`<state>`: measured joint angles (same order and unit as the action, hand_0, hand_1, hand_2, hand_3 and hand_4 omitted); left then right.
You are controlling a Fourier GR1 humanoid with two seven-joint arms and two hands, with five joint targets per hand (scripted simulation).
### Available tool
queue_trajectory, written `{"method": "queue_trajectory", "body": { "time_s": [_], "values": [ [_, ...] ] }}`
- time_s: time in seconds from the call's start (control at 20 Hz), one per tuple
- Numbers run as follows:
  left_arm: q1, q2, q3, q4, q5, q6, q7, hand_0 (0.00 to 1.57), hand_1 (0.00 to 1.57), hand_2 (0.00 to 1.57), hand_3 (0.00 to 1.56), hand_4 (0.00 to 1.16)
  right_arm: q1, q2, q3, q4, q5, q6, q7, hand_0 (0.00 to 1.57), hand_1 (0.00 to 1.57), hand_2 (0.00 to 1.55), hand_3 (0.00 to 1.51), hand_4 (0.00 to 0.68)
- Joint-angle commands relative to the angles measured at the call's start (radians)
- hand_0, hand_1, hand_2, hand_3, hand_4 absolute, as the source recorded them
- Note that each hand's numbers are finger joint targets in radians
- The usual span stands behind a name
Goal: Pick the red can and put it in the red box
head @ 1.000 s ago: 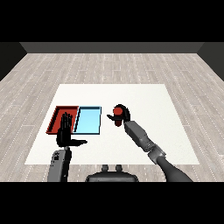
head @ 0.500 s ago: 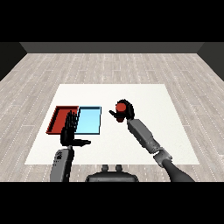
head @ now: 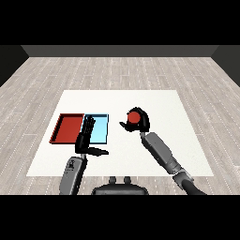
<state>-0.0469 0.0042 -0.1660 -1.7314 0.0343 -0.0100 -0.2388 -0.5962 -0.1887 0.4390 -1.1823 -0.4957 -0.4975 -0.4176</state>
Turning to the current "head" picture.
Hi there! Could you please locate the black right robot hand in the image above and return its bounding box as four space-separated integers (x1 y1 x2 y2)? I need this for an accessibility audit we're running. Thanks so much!
119 107 151 133

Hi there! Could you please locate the red shallow open box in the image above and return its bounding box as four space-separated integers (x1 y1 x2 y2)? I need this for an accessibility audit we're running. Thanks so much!
49 112 85 145

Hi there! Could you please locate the small red can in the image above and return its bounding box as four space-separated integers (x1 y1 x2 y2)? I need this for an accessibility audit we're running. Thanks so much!
127 112 142 125

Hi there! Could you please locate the light blue shallow open box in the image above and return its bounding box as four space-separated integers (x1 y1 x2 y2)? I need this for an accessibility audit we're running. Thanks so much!
80 113 110 145

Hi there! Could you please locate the dark grey robot body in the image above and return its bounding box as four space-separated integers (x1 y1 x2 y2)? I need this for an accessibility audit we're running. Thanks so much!
91 176 150 196

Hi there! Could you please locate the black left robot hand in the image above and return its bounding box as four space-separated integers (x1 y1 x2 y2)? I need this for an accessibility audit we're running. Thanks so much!
74 114 110 158

